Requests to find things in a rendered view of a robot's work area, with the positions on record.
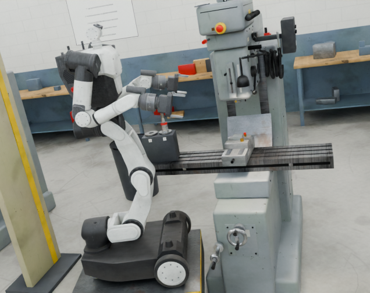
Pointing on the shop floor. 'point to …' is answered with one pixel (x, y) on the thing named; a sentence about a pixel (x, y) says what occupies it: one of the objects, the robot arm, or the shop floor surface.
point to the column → (264, 93)
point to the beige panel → (21, 189)
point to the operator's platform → (193, 282)
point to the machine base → (288, 248)
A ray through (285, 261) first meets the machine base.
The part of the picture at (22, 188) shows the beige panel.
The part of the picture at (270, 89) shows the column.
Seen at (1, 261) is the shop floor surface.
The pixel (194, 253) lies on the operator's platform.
